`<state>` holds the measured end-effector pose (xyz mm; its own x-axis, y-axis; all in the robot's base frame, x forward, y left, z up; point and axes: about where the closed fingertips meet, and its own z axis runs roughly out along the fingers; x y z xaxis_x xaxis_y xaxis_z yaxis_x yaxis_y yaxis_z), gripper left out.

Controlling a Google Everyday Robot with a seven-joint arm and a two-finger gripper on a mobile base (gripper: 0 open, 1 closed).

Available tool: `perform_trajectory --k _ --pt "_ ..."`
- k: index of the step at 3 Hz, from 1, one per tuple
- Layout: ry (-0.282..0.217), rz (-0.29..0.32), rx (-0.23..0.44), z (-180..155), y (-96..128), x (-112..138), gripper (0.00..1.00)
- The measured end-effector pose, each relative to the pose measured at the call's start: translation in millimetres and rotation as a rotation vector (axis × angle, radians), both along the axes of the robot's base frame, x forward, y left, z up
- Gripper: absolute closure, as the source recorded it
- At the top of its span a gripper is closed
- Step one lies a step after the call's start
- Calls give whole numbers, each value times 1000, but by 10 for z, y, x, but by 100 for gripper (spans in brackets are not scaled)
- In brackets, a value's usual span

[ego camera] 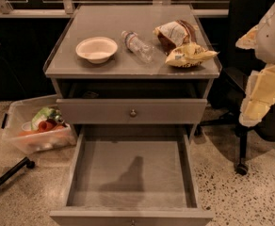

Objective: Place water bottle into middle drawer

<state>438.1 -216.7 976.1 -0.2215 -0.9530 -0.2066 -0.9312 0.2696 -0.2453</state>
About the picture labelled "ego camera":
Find clear plastic storage bin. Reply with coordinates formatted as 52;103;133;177
2;95;76;154

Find open grey drawer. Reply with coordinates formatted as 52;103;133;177
50;125;214;226

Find green packet in bin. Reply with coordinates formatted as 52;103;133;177
31;107;61;130

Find black chair leg with caster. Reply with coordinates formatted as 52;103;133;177
0;157;35;186

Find closed grey drawer with knob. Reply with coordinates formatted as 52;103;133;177
57;99;207;124

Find orange items in bin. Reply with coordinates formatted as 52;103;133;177
18;120;67;137

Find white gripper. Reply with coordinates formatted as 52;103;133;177
235;2;275;127

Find clear plastic water bottle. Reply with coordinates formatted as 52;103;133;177
121;31;154;63

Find yellow chip bag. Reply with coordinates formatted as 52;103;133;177
165;42;218;68

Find white paper bowl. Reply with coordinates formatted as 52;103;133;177
75;37;118;64

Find black office chair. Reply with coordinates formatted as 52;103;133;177
201;0;275;175

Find grey drawer cabinet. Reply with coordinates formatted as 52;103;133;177
42;4;222;226

